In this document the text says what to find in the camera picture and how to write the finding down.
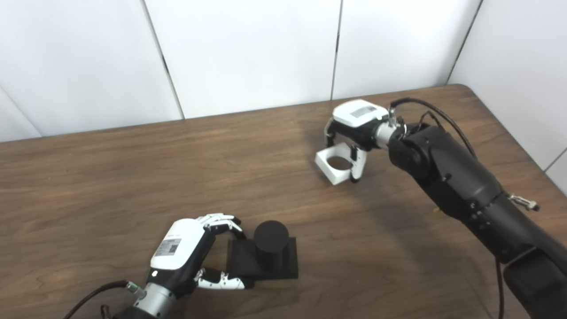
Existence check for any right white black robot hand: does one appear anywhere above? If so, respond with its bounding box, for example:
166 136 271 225
324 100 390 183

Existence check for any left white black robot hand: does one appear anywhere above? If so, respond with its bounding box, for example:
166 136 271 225
150 214 255 295

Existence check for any white square piece with hole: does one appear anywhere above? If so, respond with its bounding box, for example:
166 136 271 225
315 143 363 185

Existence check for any black peg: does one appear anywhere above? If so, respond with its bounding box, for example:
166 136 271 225
227 220 299 280

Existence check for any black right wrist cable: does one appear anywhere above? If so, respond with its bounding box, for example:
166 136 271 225
390 98 505 319

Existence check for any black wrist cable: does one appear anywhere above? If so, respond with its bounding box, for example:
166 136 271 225
64 280 146 319
390 98 505 319

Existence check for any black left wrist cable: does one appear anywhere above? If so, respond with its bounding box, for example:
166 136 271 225
64 280 146 319

